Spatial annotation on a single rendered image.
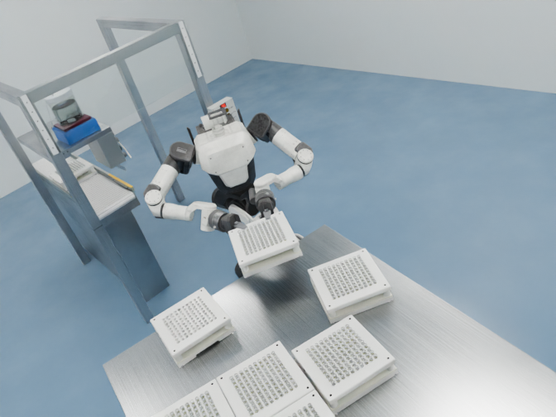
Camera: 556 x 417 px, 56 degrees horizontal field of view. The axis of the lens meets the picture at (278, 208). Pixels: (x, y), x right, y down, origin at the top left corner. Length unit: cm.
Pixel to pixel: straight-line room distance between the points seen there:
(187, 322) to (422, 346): 87
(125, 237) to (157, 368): 163
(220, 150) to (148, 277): 151
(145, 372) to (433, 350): 103
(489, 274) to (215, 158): 175
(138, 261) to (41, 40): 343
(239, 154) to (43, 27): 425
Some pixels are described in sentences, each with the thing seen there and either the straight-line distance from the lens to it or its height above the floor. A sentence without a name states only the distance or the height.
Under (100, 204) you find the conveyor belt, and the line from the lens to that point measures 338.
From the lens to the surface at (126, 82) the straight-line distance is 311.
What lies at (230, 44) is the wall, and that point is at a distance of 759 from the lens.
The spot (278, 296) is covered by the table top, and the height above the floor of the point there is 88.
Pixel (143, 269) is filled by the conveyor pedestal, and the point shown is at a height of 24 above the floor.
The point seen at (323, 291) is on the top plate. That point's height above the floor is 95.
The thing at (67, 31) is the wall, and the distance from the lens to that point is 654.
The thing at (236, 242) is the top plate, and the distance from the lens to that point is 213.
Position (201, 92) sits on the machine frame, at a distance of 336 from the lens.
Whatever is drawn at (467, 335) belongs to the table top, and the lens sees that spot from 185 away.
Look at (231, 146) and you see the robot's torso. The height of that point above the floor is 123.
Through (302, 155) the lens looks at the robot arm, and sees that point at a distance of 247.
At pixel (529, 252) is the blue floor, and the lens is 345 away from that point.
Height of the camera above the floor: 228
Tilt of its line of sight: 33 degrees down
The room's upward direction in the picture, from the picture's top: 18 degrees counter-clockwise
